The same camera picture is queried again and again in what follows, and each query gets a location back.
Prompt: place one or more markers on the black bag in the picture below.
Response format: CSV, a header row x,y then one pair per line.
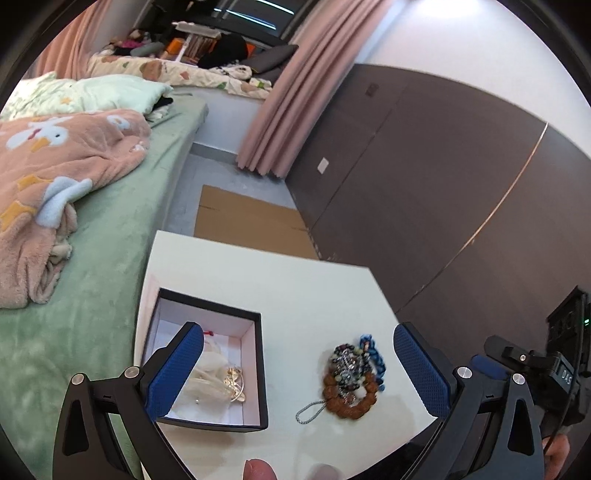
x,y
226,50

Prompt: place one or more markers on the person's right hand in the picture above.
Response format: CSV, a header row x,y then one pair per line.
x,y
557,452

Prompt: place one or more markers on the white wall socket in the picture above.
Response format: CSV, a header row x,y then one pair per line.
x,y
323,165

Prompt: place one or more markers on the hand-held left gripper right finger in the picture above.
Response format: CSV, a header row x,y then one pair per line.
x,y
421,374

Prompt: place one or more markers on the narrow pink curtain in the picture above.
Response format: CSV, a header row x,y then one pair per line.
x,y
69,46

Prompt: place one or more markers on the row of books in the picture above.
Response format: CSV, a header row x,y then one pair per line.
x,y
198,46

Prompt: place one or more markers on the dark grey pillow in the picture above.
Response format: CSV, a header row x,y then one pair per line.
x,y
270,57

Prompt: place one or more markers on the wide pink curtain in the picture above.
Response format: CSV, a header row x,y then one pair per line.
x,y
300,92

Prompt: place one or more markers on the pile of plush toys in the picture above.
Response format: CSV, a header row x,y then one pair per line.
x,y
136,45

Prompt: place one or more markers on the black jewelry box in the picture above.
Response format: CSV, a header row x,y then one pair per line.
x,y
261,369

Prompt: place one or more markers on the floral window seat cushion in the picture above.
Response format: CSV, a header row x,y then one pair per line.
x,y
184,74

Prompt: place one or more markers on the flat cardboard sheet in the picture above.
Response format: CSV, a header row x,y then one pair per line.
x,y
249,221

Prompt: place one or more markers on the green bed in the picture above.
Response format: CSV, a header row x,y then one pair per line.
x,y
115,258

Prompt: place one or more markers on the pink duck print blanket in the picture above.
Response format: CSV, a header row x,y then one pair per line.
x,y
55,184

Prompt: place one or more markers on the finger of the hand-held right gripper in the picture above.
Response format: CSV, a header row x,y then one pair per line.
x,y
508,350

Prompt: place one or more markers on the person's left hand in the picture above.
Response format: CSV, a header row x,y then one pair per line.
x,y
260,470

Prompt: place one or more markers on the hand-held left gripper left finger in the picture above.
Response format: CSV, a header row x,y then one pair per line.
x,y
175,374

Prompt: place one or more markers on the pale green quilt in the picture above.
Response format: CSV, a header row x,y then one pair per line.
x,y
115,92

